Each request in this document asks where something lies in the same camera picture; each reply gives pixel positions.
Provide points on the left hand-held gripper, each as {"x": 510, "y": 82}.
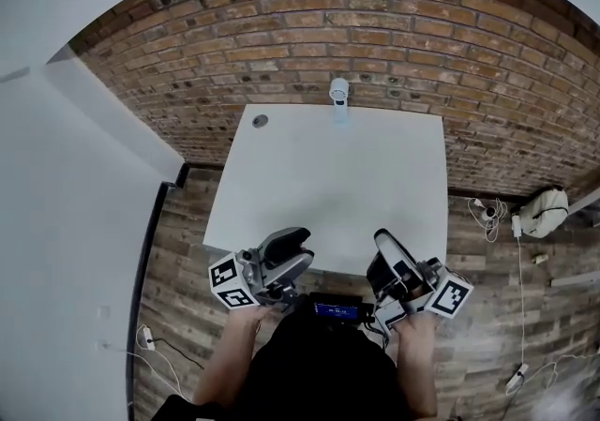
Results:
{"x": 232, "y": 283}

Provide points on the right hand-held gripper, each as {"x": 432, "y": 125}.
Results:
{"x": 450, "y": 295}

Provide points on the person's right forearm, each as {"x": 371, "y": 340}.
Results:
{"x": 419, "y": 363}

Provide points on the person's left forearm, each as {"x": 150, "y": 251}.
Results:
{"x": 229, "y": 353}

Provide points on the black device with blue screen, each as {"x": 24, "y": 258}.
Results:
{"x": 340, "y": 309}

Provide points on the person's black clothing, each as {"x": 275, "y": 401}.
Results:
{"x": 323, "y": 377}

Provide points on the white power adapter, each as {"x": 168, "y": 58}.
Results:
{"x": 516, "y": 226}

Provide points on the white power strip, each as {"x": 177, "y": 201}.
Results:
{"x": 147, "y": 337}

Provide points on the white fabric bag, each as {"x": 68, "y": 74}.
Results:
{"x": 544, "y": 213}

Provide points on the white plug block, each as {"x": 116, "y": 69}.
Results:
{"x": 517, "y": 378}

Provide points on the small round white camera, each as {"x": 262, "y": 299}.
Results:
{"x": 490, "y": 212}

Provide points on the white metal frame table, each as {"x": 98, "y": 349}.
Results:
{"x": 576, "y": 278}

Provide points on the white wall socket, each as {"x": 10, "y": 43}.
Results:
{"x": 104, "y": 311}

